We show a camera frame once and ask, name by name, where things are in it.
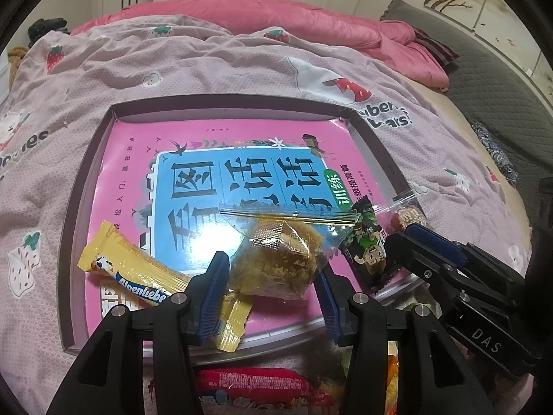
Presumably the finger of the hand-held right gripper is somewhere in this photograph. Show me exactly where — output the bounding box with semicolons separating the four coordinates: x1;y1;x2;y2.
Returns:
384;230;469;312
407;222;525;286

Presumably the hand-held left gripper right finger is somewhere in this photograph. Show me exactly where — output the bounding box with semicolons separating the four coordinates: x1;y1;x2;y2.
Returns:
313;268;495;415

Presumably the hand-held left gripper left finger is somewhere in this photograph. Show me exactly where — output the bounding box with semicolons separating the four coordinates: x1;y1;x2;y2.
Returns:
45;251;232;415

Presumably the clear packet with red candy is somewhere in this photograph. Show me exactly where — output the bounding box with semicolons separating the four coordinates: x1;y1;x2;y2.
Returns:
374;190;422;243

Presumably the black and green snack packet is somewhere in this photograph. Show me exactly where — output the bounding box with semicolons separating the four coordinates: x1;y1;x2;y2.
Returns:
339;196;396;288

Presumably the clear pastry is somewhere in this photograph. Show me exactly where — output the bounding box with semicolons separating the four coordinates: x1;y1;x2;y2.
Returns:
219;207;359;301

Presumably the orange cracker packet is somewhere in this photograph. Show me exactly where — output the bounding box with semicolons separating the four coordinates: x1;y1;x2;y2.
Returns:
382;352;400;403

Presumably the red snack packet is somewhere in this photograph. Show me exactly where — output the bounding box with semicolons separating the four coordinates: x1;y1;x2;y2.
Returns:
196;367;322;415

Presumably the yellow candy stick packet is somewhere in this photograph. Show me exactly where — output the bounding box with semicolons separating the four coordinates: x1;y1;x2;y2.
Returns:
77;220;253;353

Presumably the dark shallow cardboard box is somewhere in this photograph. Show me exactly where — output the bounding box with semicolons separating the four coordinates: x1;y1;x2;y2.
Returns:
60;93;428;353

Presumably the blue patterned cloth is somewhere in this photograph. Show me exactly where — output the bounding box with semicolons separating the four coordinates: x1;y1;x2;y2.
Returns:
471;121;519;186

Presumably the beige bed sheet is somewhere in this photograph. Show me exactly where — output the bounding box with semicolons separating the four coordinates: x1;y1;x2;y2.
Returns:
406;75;545;260

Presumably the pink book with blue label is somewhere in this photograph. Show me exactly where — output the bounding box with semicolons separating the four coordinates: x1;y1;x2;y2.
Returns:
80;114;404;342

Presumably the grey padded headboard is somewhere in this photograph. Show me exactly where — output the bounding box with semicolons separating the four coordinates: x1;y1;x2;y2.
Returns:
380;0;553;191

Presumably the dark striped pillow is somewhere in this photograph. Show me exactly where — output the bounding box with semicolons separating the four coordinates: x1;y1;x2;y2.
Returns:
410;26;461;70

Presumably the strawberry print lilac duvet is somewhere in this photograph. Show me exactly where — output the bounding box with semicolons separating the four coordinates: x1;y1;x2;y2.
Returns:
0;15;532;415

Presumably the pink quilt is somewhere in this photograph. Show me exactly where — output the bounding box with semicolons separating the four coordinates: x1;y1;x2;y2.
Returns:
69;0;452;91

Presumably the brown fuzzy cloth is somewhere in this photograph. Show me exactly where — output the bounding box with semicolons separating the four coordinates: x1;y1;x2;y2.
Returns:
6;45;31;72

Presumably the dark clothes pile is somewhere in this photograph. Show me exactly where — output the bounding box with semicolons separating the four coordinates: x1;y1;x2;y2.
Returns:
28;17;67;46

